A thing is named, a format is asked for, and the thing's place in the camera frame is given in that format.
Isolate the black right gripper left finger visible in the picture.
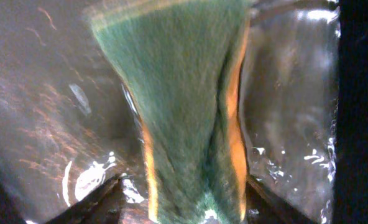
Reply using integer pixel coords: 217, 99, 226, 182
47, 175, 150, 224

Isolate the black plastic tray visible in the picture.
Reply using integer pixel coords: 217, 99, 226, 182
0, 0, 368, 224

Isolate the yellow green sponge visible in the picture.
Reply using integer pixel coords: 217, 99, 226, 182
83, 0, 249, 223

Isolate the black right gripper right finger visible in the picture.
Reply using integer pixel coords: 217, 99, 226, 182
246, 175, 316, 224

